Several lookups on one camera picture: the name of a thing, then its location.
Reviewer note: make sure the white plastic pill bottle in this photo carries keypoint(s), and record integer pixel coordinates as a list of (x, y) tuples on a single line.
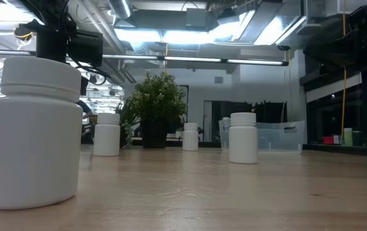
[(243, 141), (190, 139), (32, 144), (106, 138), (225, 123)]

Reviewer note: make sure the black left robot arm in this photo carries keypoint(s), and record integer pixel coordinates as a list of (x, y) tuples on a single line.
[(52, 41)]

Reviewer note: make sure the clear plastic basket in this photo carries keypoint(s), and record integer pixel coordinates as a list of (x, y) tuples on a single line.
[(279, 141)]

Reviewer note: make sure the bushy green plant, black pot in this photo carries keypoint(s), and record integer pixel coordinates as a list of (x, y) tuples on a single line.
[(158, 102)]

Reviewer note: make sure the succulent plants in dark bowl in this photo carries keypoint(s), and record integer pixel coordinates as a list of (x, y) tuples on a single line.
[(127, 118)]

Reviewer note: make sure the grey ceiling junction box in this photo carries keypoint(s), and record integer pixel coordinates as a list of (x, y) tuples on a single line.
[(196, 17)]

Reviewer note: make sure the person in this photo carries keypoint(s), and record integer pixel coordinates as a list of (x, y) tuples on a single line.
[(82, 107)]

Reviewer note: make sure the small red box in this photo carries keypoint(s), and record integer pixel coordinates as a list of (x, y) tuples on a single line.
[(328, 140)]

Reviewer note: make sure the small white box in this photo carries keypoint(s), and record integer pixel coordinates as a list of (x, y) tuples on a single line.
[(336, 139)]

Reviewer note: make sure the light green cup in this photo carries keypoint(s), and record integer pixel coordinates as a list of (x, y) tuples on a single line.
[(348, 138)]

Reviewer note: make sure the dark green container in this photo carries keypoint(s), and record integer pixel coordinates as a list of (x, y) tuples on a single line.
[(357, 138)]

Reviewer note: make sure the black round ceiling fixture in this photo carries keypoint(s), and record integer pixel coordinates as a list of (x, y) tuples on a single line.
[(21, 32)]

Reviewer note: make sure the grey wall vent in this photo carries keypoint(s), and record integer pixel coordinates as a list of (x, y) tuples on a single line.
[(218, 80)]

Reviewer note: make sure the black frame bar with lights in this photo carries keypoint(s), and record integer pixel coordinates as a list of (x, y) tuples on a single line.
[(190, 59)]

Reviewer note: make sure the silver ceiling duct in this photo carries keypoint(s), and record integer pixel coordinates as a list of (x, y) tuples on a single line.
[(121, 8)]

